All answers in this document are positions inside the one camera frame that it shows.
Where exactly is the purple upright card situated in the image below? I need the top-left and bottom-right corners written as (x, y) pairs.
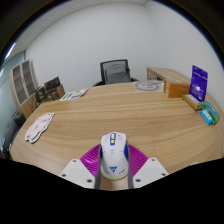
top-left (188, 64), bottom-right (209, 103)

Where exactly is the green small packet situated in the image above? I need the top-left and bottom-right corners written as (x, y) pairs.
top-left (202, 101), bottom-right (221, 125)

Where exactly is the large dark cardboard box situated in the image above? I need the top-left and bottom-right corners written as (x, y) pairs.
top-left (43, 76), bottom-right (66, 102)

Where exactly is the ceiling light panel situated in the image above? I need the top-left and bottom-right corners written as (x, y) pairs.
top-left (3, 42), bottom-right (17, 61)

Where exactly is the black sofa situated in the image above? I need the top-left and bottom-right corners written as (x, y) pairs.
top-left (0, 111), bottom-right (27, 160)

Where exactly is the pink cartoon-shaped mouse pad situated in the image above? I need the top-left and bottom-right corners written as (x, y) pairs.
top-left (24, 112), bottom-right (56, 144)

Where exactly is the white sticker sheet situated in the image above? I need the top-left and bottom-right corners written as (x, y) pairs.
top-left (59, 88), bottom-right (90, 102)

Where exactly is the blue small packet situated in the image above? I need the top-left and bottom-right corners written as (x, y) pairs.
top-left (200, 109), bottom-right (214, 126)

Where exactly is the black mesh office chair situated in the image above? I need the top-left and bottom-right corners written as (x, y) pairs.
top-left (92, 58), bottom-right (139, 87)

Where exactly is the white and blue computer mouse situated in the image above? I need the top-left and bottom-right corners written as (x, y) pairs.
top-left (99, 131), bottom-right (130, 181)

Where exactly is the yellow flat packet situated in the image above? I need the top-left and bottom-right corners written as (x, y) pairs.
top-left (181, 93), bottom-right (203, 111)

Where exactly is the wooden side cabinet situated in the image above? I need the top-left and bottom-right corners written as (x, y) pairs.
top-left (146, 66), bottom-right (193, 84)

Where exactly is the small dark cardboard box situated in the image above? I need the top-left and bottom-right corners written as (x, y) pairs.
top-left (34, 85), bottom-right (48, 104)

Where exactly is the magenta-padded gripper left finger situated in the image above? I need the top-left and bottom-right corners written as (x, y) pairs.
top-left (58, 143), bottom-right (103, 190)

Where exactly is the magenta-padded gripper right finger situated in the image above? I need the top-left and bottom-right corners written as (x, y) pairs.
top-left (125, 143), bottom-right (170, 190)

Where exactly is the wooden shelf unit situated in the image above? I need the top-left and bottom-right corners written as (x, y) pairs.
top-left (8, 59), bottom-right (41, 119)

